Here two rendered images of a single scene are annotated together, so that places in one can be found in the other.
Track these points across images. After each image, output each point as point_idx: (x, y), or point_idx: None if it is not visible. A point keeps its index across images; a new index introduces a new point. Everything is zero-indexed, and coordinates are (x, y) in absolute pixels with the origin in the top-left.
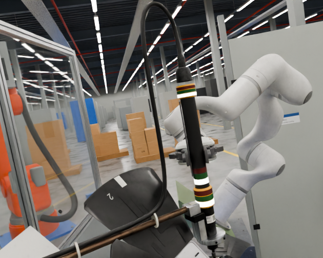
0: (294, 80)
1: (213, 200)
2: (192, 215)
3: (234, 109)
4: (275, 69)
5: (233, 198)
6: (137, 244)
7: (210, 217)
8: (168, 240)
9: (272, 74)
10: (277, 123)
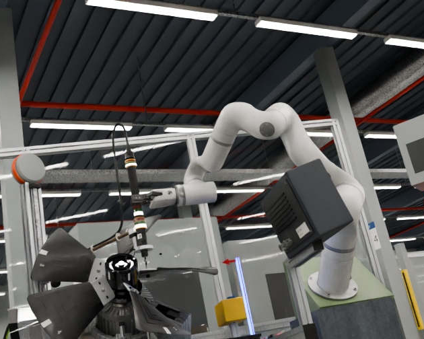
0: (247, 119)
1: (137, 224)
2: (129, 233)
3: (202, 162)
4: (221, 118)
5: (324, 258)
6: (119, 251)
7: (137, 235)
8: (126, 249)
9: (220, 124)
10: (297, 159)
